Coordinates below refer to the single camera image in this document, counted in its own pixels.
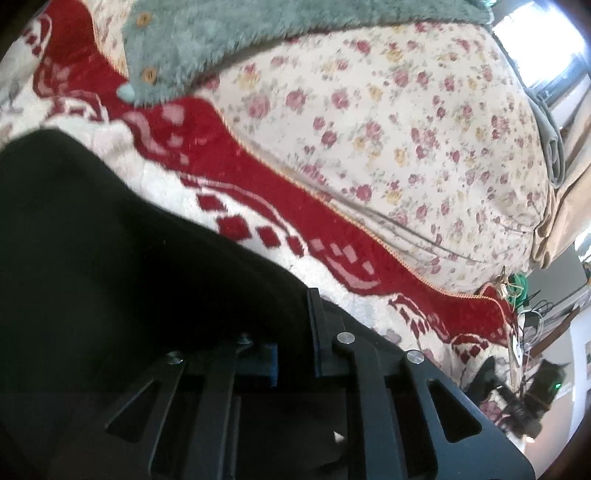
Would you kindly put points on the grey rolled cloth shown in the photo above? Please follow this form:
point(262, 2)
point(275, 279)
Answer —
point(551, 143)

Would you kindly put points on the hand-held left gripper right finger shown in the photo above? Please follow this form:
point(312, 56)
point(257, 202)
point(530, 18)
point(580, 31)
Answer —
point(316, 337)

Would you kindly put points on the black pants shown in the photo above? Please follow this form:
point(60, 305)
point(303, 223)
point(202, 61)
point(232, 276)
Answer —
point(92, 254)

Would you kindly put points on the beige curtain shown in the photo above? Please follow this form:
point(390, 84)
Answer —
point(568, 207)

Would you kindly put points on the teal fleece jacket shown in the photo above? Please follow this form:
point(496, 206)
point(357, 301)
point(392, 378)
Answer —
point(207, 37)

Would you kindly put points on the window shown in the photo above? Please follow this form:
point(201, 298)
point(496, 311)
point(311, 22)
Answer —
point(531, 46)

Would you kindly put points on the black device with green light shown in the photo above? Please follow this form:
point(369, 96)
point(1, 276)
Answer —
point(547, 385)

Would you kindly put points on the floral quilt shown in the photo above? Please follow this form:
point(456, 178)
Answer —
point(392, 138)

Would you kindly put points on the red and white patterned blanket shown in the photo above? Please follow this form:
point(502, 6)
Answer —
point(152, 184)

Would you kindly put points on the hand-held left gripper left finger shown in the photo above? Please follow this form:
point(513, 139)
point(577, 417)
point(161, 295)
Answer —
point(265, 367)

